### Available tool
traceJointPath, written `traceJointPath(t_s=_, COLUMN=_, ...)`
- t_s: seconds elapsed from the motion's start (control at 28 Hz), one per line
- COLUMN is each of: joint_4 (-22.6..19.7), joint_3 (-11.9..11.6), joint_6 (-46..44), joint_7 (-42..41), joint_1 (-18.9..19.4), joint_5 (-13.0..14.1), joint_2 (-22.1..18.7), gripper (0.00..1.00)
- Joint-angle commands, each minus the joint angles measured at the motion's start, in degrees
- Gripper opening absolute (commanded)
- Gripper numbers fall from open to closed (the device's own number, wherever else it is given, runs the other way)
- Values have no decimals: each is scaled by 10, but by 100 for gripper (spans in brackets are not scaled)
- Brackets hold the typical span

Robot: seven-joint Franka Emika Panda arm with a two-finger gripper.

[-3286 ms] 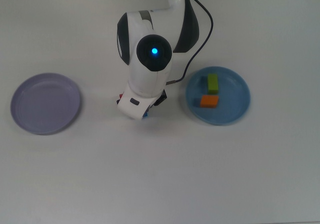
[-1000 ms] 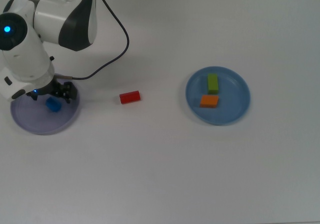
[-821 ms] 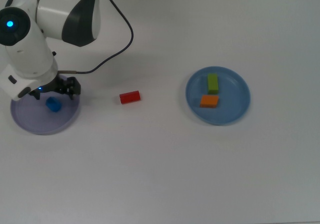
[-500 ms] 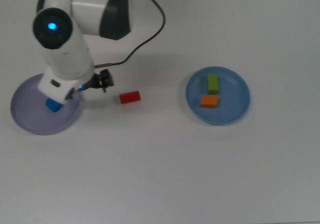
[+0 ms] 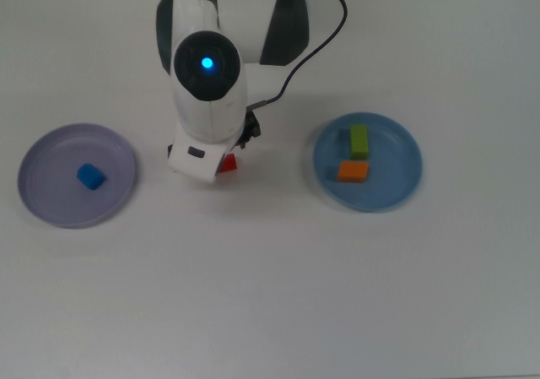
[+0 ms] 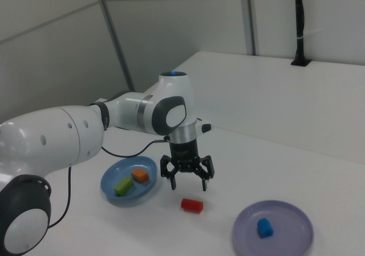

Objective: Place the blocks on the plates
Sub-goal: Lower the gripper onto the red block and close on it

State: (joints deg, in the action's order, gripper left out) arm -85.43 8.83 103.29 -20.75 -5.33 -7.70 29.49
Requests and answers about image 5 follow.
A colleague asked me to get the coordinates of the red block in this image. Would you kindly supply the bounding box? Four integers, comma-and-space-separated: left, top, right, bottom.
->
218, 153, 240, 174

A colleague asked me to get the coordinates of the blue block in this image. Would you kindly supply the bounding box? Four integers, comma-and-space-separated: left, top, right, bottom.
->
76, 163, 107, 192

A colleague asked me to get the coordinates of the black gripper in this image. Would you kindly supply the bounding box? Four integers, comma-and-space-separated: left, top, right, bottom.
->
235, 107, 262, 150

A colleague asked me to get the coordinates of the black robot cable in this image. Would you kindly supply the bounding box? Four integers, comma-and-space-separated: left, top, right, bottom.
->
246, 0, 349, 111

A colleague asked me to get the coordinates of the blue plate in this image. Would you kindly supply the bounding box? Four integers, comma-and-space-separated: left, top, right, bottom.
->
311, 111, 424, 214

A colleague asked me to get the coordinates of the purple plate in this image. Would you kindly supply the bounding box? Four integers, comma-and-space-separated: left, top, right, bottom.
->
16, 122, 138, 230

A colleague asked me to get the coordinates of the green block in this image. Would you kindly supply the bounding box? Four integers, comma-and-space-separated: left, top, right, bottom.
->
349, 124, 371, 160

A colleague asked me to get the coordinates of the orange block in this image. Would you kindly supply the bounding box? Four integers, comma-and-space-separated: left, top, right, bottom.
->
337, 160, 370, 184

